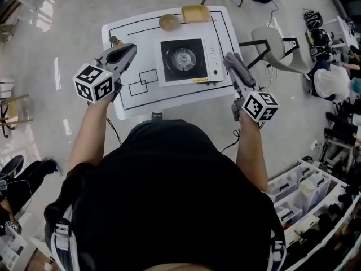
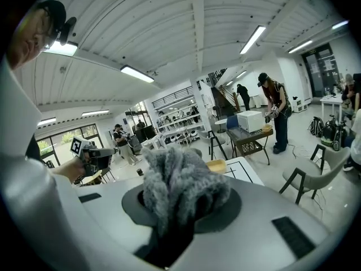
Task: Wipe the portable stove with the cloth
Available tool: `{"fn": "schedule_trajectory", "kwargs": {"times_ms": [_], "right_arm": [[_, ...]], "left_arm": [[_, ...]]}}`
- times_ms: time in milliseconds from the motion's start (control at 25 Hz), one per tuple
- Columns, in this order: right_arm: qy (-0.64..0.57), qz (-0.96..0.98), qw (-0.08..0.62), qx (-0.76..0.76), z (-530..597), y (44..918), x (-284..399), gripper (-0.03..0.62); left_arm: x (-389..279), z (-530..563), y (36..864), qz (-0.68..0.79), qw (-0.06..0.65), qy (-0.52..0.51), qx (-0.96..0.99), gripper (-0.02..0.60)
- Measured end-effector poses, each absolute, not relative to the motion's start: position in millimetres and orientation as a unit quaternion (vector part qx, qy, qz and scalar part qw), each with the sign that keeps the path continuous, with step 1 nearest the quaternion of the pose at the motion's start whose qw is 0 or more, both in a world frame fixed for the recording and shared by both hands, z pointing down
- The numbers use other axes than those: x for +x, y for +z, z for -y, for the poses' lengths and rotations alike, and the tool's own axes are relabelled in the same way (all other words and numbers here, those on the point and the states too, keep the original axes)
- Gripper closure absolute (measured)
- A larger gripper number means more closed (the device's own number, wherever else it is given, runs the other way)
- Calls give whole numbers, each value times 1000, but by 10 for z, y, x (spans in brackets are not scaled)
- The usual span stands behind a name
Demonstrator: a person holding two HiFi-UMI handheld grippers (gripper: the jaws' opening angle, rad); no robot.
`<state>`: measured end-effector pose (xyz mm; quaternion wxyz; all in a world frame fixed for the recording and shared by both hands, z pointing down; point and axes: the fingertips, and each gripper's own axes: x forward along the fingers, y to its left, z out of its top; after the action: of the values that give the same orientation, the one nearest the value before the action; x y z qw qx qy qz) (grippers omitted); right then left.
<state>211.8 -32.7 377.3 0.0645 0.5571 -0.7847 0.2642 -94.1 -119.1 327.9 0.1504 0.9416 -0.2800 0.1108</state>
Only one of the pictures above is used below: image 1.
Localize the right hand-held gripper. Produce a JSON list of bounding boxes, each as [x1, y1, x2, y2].
[[226, 65, 280, 123]]

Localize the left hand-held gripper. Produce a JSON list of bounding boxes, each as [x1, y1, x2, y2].
[[72, 43, 138, 105]]

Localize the white portable gas stove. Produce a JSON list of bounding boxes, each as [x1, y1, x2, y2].
[[153, 36, 226, 88]]

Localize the person's left forearm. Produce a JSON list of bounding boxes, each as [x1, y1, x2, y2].
[[67, 99, 113, 172]]

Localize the person's right forearm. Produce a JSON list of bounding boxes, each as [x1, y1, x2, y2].
[[235, 114, 268, 193]]

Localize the round beige bowl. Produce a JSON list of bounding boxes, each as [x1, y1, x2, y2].
[[158, 13, 181, 33]]

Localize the white square table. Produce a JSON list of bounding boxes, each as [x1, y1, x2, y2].
[[101, 6, 243, 120]]

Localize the rectangular beige tray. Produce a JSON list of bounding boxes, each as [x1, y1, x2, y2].
[[180, 5, 211, 23]]

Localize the black helmet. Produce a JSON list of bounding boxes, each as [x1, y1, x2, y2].
[[303, 9, 324, 28], [309, 45, 331, 62], [306, 28, 331, 47]]

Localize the pile of black gear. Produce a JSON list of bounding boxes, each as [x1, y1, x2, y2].
[[324, 100, 361, 146]]

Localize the wooden chair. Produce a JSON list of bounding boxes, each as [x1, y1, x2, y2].
[[0, 93, 34, 138]]

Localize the person's black shirt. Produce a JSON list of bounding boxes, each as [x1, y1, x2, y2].
[[44, 119, 287, 271]]

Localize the white storage shelf with bins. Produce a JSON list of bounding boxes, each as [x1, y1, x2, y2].
[[266, 156, 361, 271]]

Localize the white cubby shelf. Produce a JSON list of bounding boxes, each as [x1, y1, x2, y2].
[[0, 230, 28, 270]]

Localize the grey chair with black frame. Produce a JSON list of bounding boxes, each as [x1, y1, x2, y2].
[[239, 27, 311, 75]]

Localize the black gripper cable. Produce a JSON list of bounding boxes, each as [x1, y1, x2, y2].
[[221, 128, 243, 154], [105, 117, 122, 146]]

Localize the white navy shoulder strap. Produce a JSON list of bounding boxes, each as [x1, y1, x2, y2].
[[269, 233, 287, 271], [50, 218, 80, 271]]

